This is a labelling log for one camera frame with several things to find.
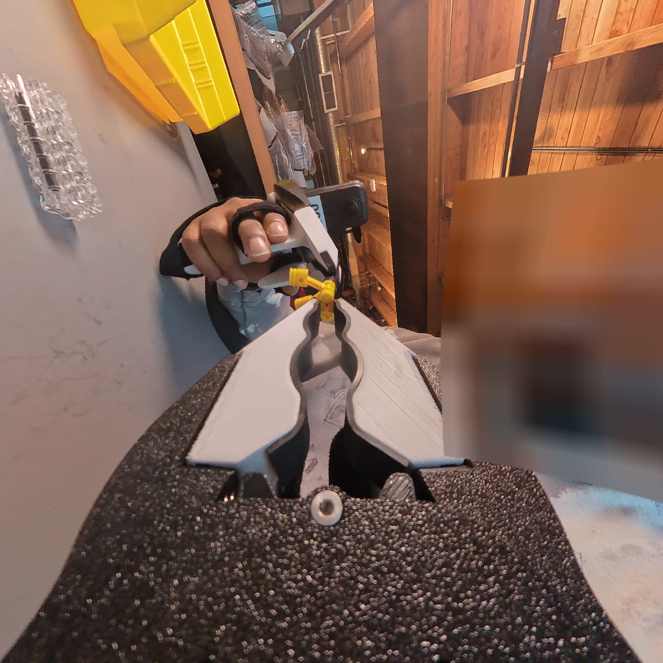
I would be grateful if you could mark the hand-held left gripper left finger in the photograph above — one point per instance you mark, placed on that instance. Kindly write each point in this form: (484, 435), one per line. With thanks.
(248, 404)

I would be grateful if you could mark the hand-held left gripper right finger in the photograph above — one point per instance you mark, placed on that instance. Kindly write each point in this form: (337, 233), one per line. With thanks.
(393, 404)

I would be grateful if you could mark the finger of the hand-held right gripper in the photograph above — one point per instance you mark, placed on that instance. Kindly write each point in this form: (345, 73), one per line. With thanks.
(272, 280)

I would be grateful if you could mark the yellow assembly with black axle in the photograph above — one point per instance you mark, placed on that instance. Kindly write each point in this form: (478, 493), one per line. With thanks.
(326, 289)

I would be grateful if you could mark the small yellow connector piece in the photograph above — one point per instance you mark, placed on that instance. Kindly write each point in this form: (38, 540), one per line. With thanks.
(327, 311)

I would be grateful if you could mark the person's right hand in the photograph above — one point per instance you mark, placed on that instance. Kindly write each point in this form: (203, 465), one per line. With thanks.
(217, 243)

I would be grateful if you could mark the person's light blue jeans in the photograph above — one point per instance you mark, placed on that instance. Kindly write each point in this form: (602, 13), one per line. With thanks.
(254, 311)

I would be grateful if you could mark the dark wooden pillar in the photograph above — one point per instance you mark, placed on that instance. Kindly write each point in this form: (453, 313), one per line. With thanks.
(409, 155)

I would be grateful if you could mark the yellow plastic storage bin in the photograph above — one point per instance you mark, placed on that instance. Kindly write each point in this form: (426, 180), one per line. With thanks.
(202, 77)
(119, 46)

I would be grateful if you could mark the clear studded building brick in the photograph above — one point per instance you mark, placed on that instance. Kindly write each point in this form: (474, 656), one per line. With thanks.
(52, 155)

